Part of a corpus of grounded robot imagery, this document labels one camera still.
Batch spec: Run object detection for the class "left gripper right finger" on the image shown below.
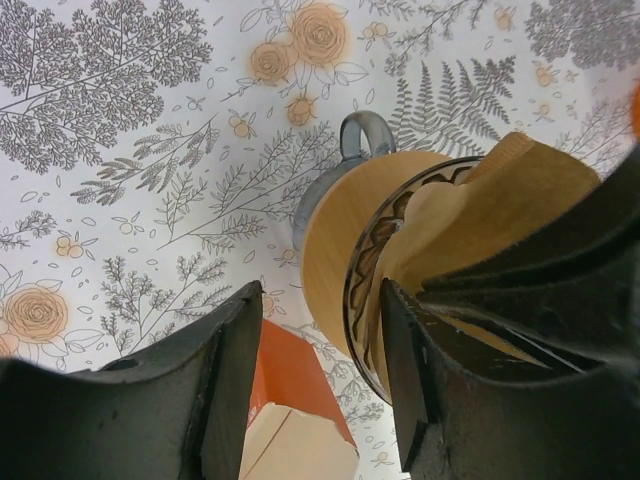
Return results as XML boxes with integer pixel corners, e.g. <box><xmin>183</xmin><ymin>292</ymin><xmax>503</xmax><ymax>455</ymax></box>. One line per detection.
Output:
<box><xmin>381</xmin><ymin>281</ymin><xmax>639</xmax><ymax>479</ymax></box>

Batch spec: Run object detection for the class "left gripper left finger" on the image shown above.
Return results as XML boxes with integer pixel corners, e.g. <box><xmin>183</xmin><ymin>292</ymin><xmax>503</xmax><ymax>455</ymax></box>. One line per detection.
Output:
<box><xmin>1</xmin><ymin>281</ymin><xmax>262</xmax><ymax>479</ymax></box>

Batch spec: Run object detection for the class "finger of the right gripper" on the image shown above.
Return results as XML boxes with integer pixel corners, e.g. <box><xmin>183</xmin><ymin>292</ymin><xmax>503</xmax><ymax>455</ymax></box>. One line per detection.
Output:
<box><xmin>419</xmin><ymin>149</ymin><xmax>639</xmax><ymax>367</ymax></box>

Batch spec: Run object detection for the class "brown paper coffee filter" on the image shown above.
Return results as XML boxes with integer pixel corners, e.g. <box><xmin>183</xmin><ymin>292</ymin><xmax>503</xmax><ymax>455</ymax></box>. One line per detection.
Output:
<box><xmin>379</xmin><ymin>130</ymin><xmax>604</xmax><ymax>361</ymax></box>

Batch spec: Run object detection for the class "coffee filter package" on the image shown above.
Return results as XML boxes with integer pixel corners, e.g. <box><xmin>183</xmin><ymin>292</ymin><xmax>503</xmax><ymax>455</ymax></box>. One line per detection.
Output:
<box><xmin>239</xmin><ymin>319</ymin><xmax>359</xmax><ymax>480</ymax></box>

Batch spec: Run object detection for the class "orange glass carafe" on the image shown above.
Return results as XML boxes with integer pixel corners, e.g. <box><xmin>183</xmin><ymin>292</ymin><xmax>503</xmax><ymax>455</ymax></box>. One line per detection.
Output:
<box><xmin>630</xmin><ymin>84</ymin><xmax>640</xmax><ymax>140</ymax></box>

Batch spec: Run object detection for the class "grey glass dripper cone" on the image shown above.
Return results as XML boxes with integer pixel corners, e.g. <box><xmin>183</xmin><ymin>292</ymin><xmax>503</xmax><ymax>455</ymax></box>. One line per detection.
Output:
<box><xmin>342</xmin><ymin>155</ymin><xmax>484</xmax><ymax>404</ymax></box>

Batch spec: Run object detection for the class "floral tablecloth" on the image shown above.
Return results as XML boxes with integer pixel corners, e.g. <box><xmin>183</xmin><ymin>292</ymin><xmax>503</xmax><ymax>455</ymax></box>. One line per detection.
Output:
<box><xmin>1</xmin><ymin>1</ymin><xmax>639</xmax><ymax>479</ymax></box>

